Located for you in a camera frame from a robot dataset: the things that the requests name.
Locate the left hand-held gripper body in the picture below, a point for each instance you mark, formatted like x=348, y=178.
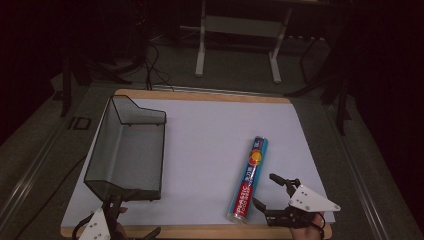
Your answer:
x=95, y=226

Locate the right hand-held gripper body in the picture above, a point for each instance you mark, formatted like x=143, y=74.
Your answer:
x=310, y=200

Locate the blue plastic wrap roll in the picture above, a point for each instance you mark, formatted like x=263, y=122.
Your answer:
x=248, y=180

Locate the black mesh basket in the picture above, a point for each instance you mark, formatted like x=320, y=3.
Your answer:
x=133, y=111

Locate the person's left hand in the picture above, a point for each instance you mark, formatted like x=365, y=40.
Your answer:
x=120, y=230

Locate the person's right hand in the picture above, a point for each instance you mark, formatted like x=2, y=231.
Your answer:
x=308, y=232

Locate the white table mat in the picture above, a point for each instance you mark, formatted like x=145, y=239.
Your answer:
x=206, y=150

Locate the black stand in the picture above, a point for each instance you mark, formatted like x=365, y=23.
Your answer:
x=68, y=83
x=340, y=100

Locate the white metal stand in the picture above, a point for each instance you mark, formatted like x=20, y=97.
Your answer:
x=240, y=26

